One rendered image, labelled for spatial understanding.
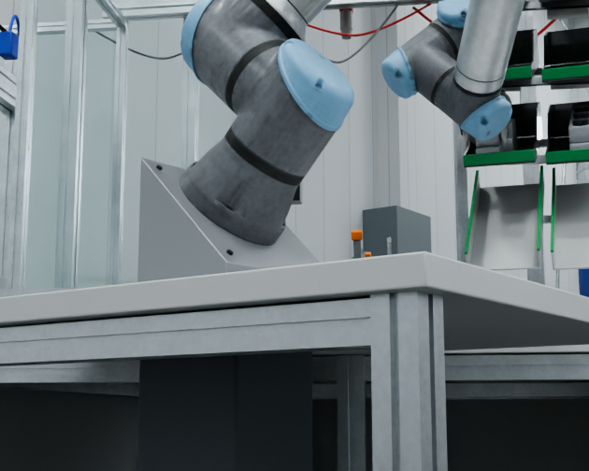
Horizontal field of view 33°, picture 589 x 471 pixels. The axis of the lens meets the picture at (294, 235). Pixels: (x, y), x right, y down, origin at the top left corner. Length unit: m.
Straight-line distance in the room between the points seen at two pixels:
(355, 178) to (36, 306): 7.63
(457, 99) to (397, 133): 7.46
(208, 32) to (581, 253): 0.86
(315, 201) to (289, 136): 6.86
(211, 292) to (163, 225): 0.34
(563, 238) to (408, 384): 1.12
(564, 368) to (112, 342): 0.86
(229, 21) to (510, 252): 0.78
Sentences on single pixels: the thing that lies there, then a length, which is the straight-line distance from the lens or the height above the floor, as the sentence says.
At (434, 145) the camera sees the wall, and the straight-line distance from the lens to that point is 10.07.
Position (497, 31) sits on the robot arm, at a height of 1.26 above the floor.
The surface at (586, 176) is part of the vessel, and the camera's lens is 2.75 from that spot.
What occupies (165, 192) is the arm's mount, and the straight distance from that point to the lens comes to 1.26.
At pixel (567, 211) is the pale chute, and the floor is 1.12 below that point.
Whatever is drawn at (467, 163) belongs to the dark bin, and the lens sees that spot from 1.88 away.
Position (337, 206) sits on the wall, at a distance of 8.35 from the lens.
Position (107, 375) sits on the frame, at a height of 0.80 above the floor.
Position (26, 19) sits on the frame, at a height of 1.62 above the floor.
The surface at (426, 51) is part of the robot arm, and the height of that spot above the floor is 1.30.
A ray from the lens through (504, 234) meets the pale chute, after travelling 1.90.
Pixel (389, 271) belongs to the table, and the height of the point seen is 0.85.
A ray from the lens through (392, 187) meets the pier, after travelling 8.90.
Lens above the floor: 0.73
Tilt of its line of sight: 10 degrees up
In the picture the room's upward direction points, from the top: straight up
